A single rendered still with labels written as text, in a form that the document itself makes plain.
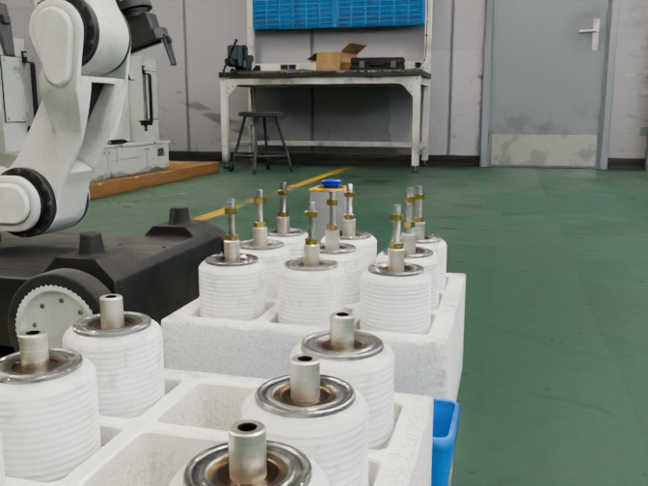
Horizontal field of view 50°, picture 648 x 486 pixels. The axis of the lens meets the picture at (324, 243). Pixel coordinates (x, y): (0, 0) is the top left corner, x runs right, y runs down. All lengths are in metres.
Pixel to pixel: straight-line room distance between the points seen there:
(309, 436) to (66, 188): 1.08
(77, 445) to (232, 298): 0.40
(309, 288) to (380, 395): 0.33
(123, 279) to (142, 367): 0.57
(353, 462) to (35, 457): 0.26
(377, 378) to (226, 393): 0.20
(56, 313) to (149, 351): 0.57
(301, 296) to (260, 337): 0.08
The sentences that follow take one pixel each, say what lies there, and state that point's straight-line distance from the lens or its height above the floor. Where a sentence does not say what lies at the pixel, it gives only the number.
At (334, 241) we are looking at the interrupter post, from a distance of 1.06.
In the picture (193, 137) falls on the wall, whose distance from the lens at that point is 6.67.
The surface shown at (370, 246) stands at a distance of 1.16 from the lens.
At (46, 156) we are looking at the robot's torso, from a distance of 1.49.
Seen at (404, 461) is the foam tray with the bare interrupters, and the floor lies 0.18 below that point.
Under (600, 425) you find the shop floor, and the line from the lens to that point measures 1.15.
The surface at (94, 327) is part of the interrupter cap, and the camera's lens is 0.73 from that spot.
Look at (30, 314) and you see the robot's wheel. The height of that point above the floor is 0.12.
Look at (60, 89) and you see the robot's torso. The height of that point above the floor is 0.50.
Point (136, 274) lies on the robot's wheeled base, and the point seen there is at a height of 0.17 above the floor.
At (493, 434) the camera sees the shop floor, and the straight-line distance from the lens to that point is 1.08.
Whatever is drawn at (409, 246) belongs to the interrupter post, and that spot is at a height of 0.26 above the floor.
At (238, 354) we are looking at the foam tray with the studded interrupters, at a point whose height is 0.14.
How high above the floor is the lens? 0.46
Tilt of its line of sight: 11 degrees down
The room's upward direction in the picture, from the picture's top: straight up
